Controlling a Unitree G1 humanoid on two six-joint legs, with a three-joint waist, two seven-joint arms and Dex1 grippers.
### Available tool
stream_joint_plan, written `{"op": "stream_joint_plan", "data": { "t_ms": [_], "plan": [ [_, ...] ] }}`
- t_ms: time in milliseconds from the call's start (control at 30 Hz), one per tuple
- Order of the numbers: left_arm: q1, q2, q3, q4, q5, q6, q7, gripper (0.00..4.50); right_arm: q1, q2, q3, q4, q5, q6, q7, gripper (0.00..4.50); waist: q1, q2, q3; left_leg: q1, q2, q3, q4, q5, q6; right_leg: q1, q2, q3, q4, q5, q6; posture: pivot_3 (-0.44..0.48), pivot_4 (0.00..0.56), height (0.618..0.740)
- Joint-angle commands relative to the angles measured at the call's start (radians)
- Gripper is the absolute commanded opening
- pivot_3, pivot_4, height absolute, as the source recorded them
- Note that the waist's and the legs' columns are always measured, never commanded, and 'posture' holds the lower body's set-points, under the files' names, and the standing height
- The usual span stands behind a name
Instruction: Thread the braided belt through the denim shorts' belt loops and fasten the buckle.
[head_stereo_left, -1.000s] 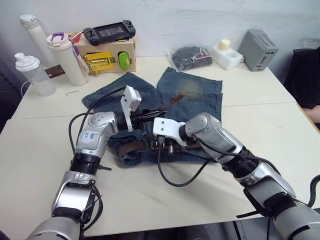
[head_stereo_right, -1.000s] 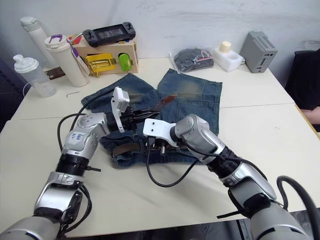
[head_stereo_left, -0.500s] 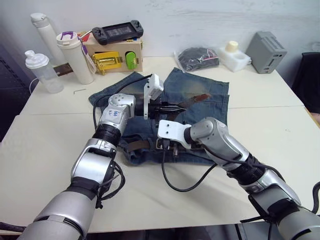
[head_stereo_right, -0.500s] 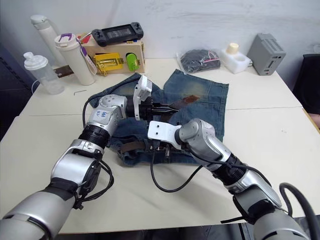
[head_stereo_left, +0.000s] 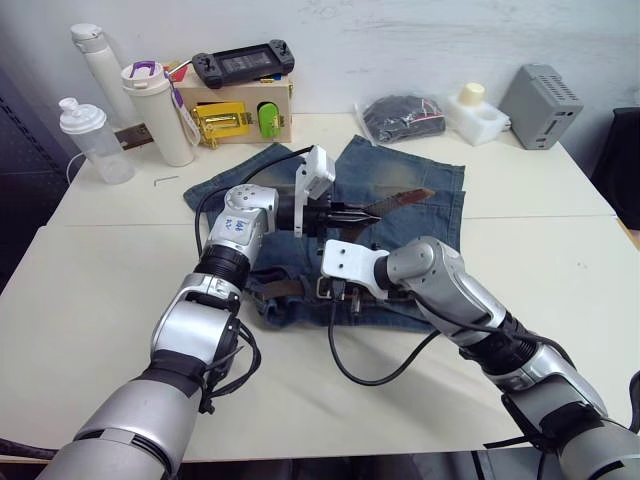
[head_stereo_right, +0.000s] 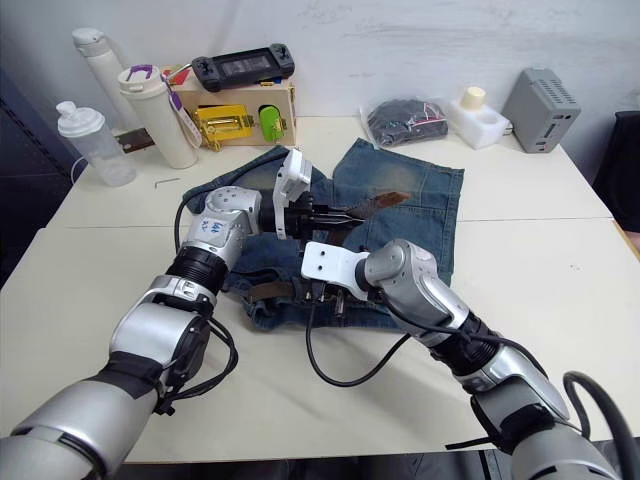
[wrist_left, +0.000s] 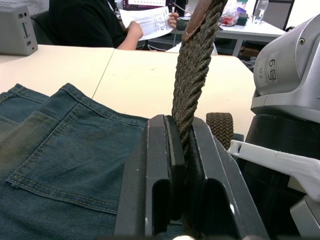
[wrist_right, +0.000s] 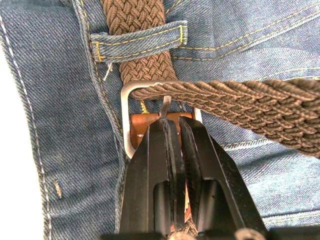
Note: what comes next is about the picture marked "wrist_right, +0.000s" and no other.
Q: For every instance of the brown braided belt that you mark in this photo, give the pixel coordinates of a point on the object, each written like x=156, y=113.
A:
x=225, y=105

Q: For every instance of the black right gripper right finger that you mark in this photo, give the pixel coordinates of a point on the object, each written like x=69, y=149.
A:
x=215, y=180

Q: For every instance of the blue denim shorts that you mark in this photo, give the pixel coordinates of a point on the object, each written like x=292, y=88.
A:
x=62, y=112

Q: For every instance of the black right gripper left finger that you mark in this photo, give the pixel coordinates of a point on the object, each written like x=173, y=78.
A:
x=145, y=180

